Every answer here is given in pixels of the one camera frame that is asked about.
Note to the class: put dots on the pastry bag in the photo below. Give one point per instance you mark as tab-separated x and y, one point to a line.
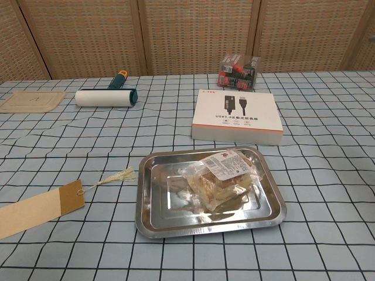
221	178

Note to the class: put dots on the rectangular metal tray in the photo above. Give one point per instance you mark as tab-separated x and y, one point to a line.
205	216

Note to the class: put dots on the clear pack of batteries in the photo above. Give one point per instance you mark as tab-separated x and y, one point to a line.
238	71

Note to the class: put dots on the woven bamboo folding screen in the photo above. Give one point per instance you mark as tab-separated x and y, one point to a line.
187	35

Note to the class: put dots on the blue checked tablecloth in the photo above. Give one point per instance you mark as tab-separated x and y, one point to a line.
187	257

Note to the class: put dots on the beige paper pulp lid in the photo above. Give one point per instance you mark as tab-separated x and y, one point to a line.
30	101

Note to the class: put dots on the brown paper bookmark with tassel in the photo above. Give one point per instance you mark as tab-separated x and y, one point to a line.
38	205

